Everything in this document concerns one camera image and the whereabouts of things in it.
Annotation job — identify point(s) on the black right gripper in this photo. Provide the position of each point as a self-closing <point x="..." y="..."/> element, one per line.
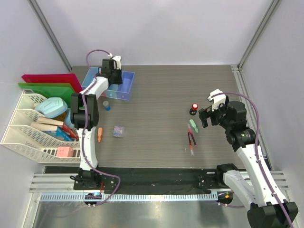
<point x="205" y="113"/>

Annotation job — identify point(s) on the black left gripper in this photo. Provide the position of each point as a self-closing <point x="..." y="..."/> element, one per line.
<point x="120" y="81"/>

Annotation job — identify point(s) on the red black stamp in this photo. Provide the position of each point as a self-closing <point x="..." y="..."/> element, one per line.
<point x="193" y="109"/>

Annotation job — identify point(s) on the sky blue drawer box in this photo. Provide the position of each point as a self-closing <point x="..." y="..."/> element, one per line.
<point x="89" y="77"/>

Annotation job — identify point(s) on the light blue drawer box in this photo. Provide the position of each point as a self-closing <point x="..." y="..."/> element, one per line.
<point x="112" y="91"/>

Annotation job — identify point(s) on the purple drawer box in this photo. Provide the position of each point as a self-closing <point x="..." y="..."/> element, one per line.
<point x="125" y="89"/>

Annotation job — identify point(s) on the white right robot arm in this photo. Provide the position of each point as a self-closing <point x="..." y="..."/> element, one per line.
<point x="266" y="205"/>

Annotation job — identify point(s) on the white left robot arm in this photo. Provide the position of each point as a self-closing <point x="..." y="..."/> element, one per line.
<point x="85" y="118"/>

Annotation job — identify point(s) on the dark red pen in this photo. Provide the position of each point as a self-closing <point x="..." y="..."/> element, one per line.
<point x="189" y="137"/>

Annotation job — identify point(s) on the clear red pen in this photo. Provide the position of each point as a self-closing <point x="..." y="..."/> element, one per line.
<point x="191" y="149"/>

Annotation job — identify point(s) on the blue glue bottle grey cap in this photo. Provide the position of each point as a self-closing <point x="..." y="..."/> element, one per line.
<point x="106" y="105"/>

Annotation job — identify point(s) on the magenta plastic folder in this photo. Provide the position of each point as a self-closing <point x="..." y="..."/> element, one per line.
<point x="69" y="78"/>

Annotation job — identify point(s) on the green plastic folder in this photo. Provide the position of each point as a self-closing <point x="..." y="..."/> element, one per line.
<point x="48" y="90"/>

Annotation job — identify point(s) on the orange highlighter marker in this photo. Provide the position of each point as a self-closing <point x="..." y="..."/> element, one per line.
<point x="99" y="134"/>

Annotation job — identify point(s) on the light blue headphones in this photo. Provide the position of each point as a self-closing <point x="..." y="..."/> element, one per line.
<point x="67" y="120"/>

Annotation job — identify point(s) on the light blue headphone case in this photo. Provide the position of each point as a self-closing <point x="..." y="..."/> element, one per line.
<point x="52" y="107"/>

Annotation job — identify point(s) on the red book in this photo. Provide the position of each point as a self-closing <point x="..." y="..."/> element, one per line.
<point x="70" y="132"/>

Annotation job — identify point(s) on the beige wooden book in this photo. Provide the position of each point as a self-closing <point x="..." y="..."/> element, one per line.
<point x="45" y="124"/>

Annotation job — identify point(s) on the pink cube socket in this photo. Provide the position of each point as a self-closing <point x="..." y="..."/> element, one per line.
<point x="64" y="152"/>

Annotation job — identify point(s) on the white mesh file organizer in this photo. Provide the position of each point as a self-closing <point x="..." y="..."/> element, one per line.
<point x="31" y="143"/>

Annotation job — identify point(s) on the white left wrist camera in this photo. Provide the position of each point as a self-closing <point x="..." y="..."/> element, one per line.
<point x="117" y="61"/>

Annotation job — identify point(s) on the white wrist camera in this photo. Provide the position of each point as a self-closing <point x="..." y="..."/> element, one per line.
<point x="216" y="97"/>
<point x="117" y="61"/>

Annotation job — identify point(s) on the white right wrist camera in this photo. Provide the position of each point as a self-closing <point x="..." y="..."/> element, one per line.
<point x="216" y="97"/>

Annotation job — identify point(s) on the slotted cable duct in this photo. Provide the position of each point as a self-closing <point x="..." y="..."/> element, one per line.
<point x="91" y="197"/>

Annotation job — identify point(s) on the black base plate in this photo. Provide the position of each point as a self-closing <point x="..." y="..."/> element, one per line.
<point x="151" y="181"/>

